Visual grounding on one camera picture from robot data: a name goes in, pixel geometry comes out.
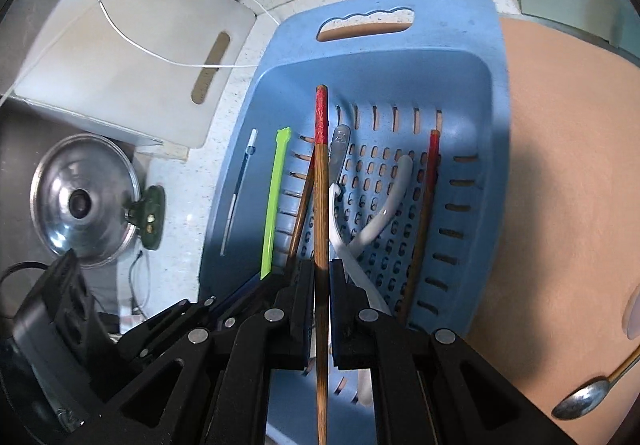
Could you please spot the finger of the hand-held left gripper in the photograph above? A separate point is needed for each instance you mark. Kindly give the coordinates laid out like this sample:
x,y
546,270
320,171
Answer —
x,y
250,300
165,325

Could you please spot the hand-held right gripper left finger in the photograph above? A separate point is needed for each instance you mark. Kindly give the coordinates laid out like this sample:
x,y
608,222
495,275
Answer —
x,y
305,305

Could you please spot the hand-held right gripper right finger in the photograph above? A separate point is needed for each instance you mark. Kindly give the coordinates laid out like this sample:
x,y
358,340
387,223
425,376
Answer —
x,y
336,315

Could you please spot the white plastic spoons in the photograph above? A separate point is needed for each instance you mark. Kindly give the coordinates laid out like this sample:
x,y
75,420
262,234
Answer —
x,y
350,265

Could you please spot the red-tipped dark wooden chopstick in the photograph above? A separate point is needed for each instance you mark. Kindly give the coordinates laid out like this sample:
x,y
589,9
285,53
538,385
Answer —
x,y
302,210

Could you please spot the green silicone spoon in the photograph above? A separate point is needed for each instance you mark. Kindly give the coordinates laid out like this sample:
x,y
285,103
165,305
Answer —
x,y
274,195

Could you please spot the white ceramic spoon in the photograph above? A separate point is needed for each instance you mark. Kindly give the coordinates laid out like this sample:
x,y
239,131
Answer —
x,y
395,195
634,315

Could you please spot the metal spoon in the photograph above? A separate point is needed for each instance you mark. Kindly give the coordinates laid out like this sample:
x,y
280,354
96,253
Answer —
x,y
580,400

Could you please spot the blue plastic basket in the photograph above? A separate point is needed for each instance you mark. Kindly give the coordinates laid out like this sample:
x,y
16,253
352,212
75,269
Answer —
x,y
450,75

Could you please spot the steel pot lid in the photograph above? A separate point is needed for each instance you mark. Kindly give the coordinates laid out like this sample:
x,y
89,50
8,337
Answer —
x,y
85,205

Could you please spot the white cutting board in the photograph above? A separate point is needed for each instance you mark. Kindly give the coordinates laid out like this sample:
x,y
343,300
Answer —
x,y
125,75

